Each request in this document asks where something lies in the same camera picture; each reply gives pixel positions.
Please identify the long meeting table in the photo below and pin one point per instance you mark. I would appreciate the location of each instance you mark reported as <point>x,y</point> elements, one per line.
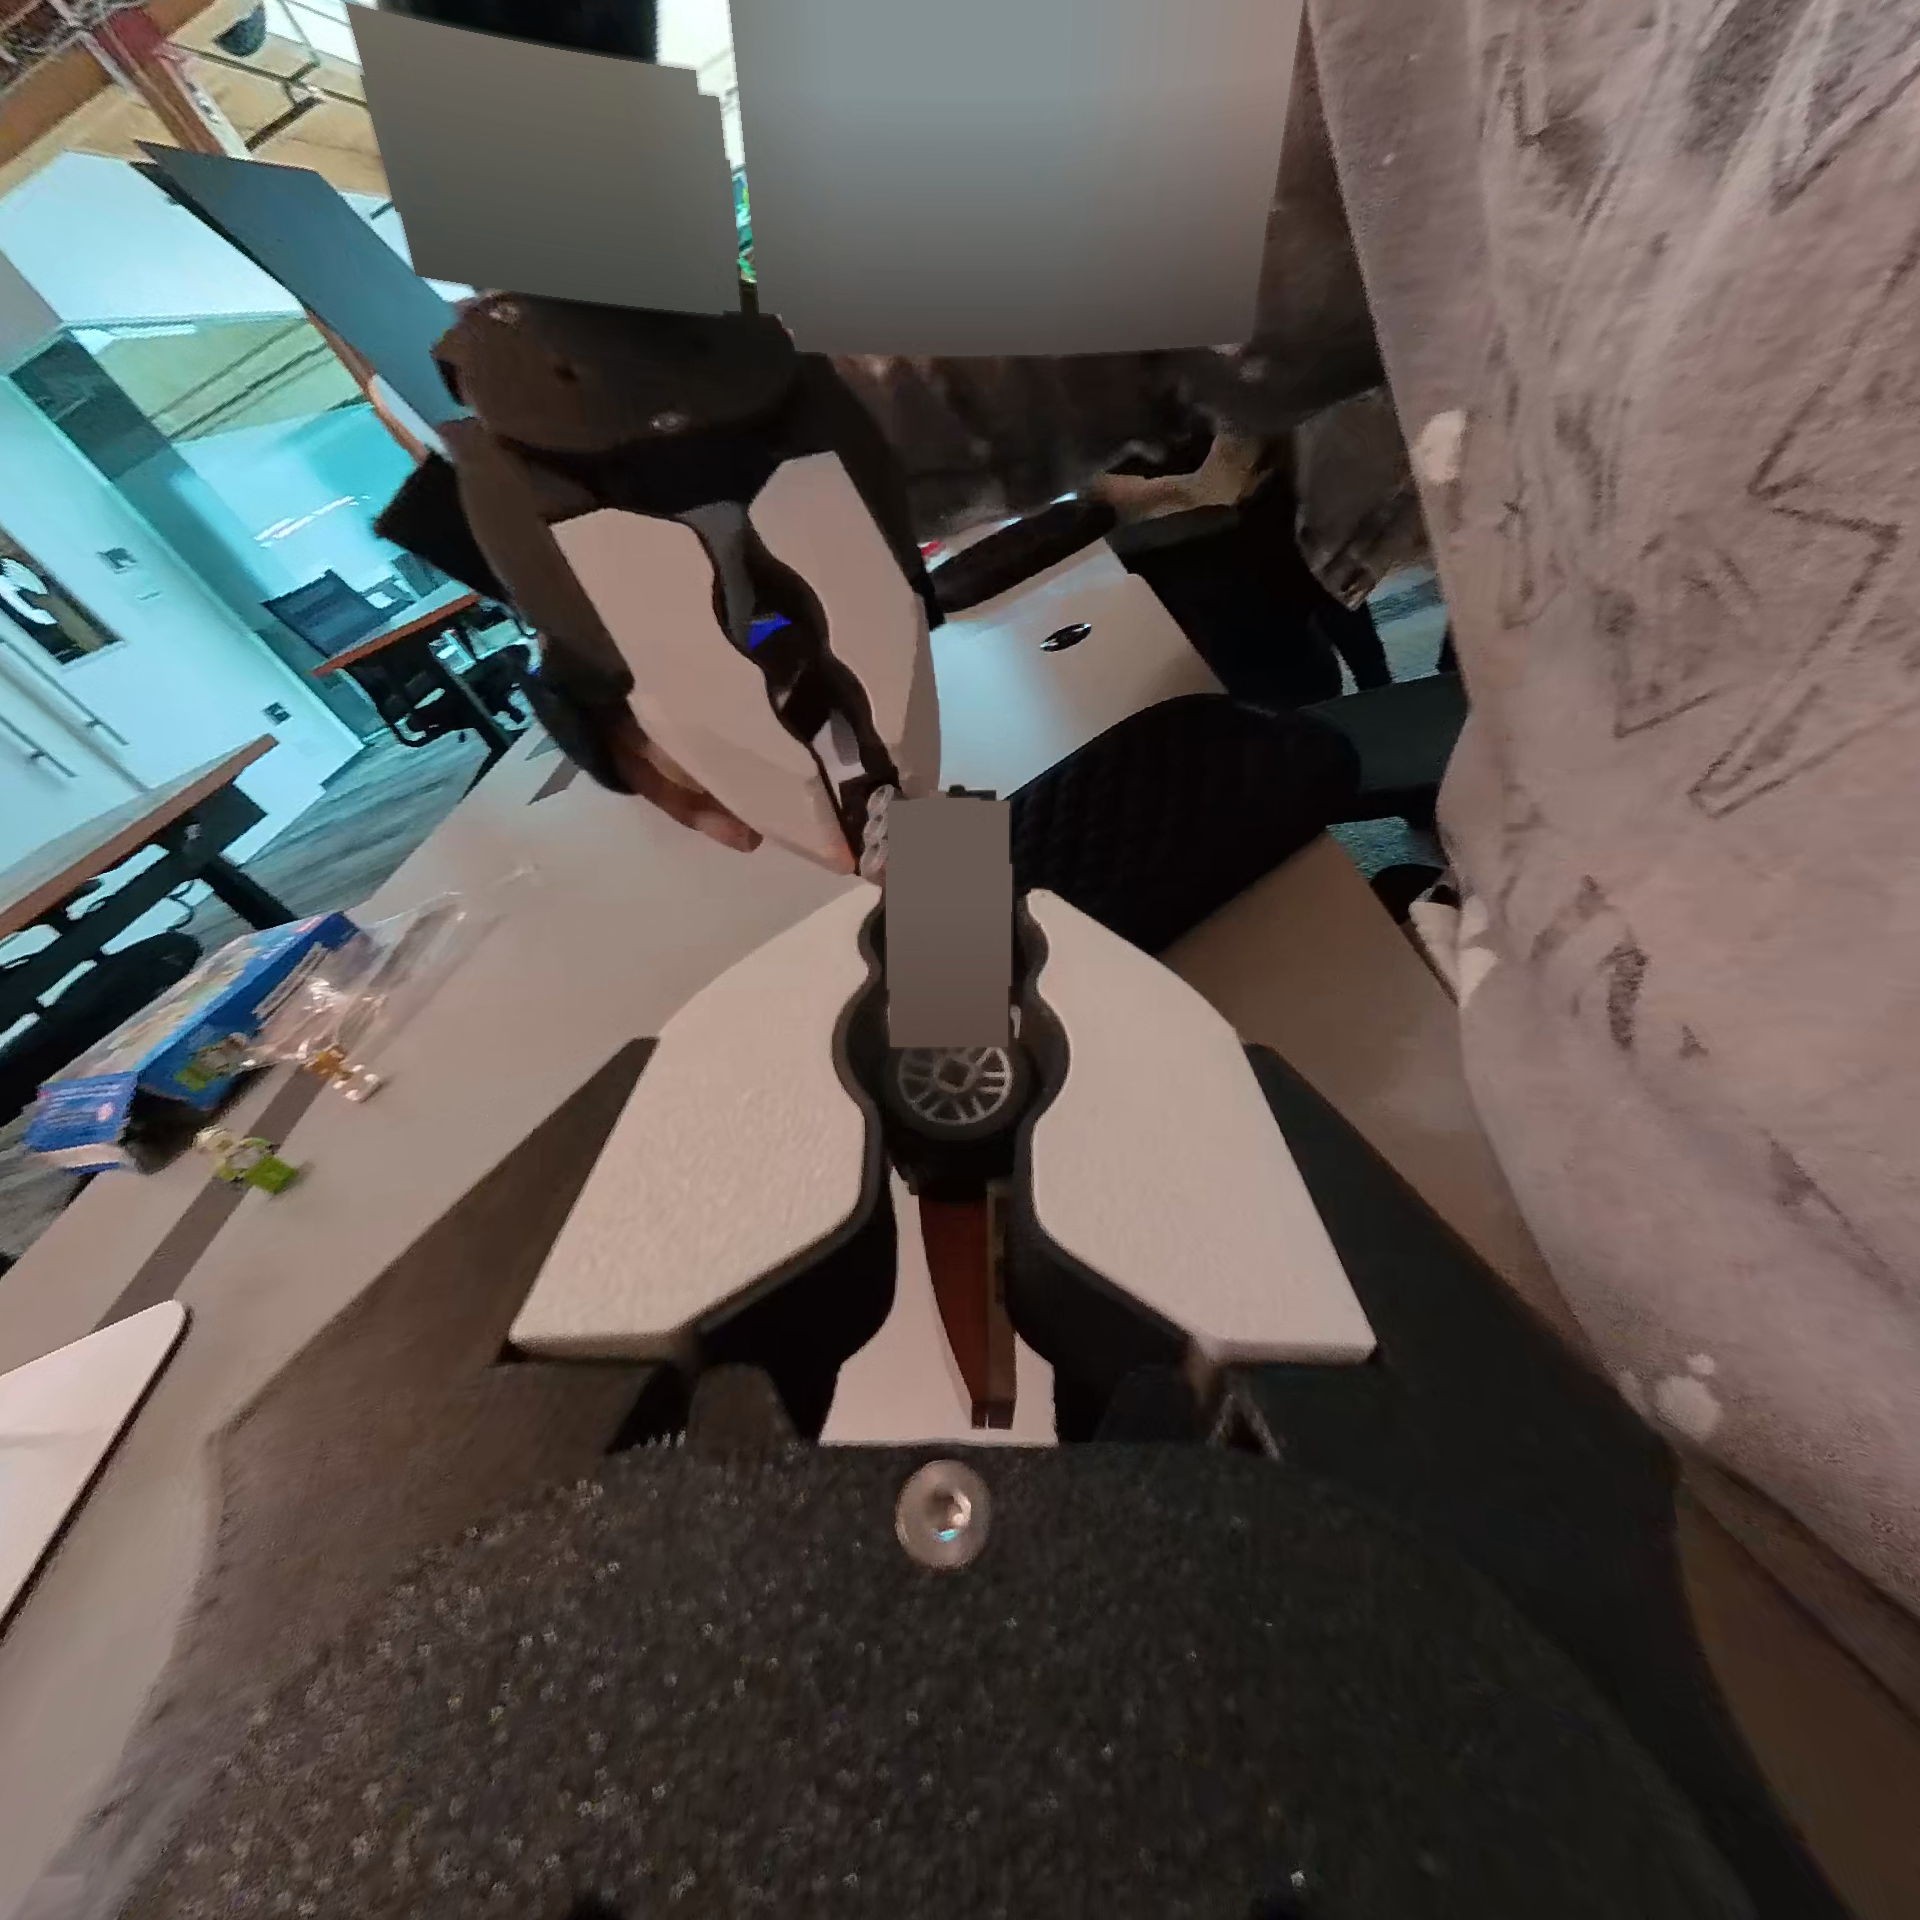
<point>421,631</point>

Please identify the white base plate with lever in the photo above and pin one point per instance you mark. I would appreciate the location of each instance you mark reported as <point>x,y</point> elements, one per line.
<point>77,1441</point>

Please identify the person's right hand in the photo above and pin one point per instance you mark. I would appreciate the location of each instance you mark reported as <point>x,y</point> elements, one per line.
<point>690,805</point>

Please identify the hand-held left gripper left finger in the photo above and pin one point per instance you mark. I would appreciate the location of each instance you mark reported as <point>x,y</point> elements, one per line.
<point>706,1170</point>

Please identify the orange white lego car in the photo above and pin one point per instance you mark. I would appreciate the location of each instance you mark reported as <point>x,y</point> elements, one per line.
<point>966,1290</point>

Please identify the black office chair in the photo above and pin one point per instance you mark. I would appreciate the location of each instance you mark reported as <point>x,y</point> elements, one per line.
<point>330,647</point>

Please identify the green lego minifigure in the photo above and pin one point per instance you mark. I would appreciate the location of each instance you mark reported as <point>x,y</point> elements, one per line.
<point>256,1165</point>

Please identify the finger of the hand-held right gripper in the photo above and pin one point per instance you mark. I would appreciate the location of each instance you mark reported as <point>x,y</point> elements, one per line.
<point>677,647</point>
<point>857,587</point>

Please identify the wooden office desk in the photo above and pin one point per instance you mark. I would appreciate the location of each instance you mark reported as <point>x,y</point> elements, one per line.
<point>121,841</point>

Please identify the black honeycomb wrist rest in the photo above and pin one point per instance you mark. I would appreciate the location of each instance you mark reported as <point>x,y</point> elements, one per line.
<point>1186,811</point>

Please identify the clear plastic bag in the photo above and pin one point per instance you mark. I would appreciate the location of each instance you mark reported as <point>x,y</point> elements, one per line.
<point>377,991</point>

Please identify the grey lego wheel rim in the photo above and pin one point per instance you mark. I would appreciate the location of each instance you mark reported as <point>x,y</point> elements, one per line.
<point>952,1075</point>

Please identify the blue lego box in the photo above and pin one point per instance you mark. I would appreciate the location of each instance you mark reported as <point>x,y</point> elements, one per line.
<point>197,1037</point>

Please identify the dark panel easel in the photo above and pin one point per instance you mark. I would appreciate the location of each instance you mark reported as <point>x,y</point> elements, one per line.
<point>301,271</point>

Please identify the gold lego trophy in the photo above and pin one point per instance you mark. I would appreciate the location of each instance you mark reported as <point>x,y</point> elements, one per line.
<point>354,1067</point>

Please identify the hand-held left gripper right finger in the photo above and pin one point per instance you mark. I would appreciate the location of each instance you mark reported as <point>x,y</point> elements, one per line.
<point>1200,1170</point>

